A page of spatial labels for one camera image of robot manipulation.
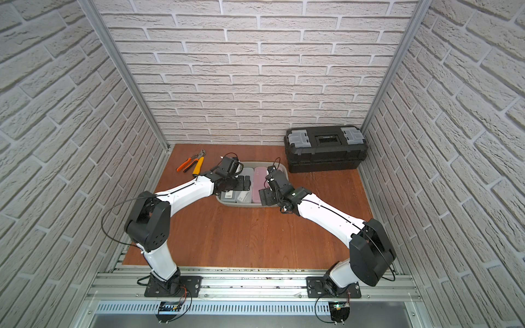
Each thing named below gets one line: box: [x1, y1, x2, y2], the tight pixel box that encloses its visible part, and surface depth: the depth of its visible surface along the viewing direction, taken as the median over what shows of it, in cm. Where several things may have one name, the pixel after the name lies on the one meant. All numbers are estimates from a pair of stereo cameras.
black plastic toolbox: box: [283, 125, 368, 173], surface depth 102 cm
